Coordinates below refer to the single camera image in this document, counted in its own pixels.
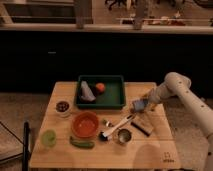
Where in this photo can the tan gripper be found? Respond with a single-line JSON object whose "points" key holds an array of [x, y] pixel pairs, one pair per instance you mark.
{"points": [[147, 103]]}

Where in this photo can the blue sponge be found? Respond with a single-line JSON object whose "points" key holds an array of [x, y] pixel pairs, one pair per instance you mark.
{"points": [[138, 106]]}

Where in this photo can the red bowl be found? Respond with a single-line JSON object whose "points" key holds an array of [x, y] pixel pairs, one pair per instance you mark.
{"points": [[85, 124]]}

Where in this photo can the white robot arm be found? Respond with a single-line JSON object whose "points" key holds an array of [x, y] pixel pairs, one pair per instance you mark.
{"points": [[175, 84]]}

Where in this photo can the small bowl with dark contents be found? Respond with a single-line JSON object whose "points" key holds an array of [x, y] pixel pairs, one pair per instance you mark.
{"points": [[62, 108]]}

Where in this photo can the wooden block with dark side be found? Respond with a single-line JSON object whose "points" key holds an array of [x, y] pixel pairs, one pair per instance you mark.
{"points": [[143, 125]]}

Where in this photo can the green plastic tray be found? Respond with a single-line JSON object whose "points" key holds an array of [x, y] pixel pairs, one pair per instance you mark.
{"points": [[112, 98]]}

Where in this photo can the metal cup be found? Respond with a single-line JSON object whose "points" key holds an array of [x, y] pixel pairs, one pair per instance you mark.
{"points": [[124, 136]]}

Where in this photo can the small metal clip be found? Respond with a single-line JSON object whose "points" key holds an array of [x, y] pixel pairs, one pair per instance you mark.
{"points": [[106, 123]]}

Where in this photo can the grey crumpled cloth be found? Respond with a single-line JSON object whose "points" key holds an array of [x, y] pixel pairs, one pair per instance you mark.
{"points": [[87, 94]]}

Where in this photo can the green pepper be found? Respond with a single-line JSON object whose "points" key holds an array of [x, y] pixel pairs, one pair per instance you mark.
{"points": [[81, 143]]}

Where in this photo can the light green cup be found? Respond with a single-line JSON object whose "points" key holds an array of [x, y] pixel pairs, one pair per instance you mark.
{"points": [[48, 138]]}

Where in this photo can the black chair frame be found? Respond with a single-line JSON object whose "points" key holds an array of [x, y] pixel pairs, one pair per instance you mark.
{"points": [[25, 154]]}

